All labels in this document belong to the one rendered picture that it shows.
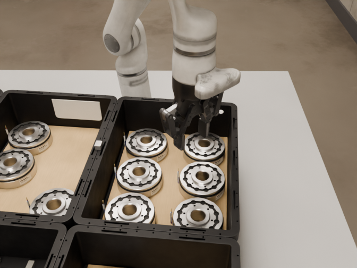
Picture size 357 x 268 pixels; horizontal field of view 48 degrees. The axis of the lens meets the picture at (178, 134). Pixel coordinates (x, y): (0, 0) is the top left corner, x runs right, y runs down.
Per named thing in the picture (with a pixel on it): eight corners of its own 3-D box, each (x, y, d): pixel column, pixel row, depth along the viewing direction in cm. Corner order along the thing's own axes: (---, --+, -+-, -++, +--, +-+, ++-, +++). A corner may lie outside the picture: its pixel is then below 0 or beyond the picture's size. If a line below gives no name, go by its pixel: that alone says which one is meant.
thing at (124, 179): (121, 157, 94) (121, 156, 94) (164, 160, 93) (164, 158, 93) (112, 189, 86) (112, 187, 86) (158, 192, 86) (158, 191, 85)
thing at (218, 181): (181, 161, 93) (181, 159, 93) (224, 165, 92) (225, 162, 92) (177, 194, 85) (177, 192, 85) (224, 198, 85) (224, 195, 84)
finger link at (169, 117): (162, 106, 70) (171, 126, 74) (155, 112, 69) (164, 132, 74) (172, 113, 68) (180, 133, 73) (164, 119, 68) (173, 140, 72)
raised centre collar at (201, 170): (192, 168, 91) (192, 167, 90) (213, 170, 90) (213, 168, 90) (190, 184, 87) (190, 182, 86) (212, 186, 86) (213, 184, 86)
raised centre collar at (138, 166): (130, 164, 92) (130, 162, 91) (151, 166, 91) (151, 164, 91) (126, 179, 88) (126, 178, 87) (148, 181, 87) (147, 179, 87)
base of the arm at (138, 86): (127, 105, 134) (118, 61, 123) (154, 104, 133) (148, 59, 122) (124, 123, 127) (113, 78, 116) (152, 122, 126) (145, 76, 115)
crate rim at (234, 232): (119, 103, 102) (118, 95, 101) (236, 110, 100) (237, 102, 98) (72, 231, 72) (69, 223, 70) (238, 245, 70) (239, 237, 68)
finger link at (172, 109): (177, 95, 71) (180, 103, 72) (158, 111, 69) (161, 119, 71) (186, 101, 69) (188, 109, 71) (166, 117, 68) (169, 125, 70)
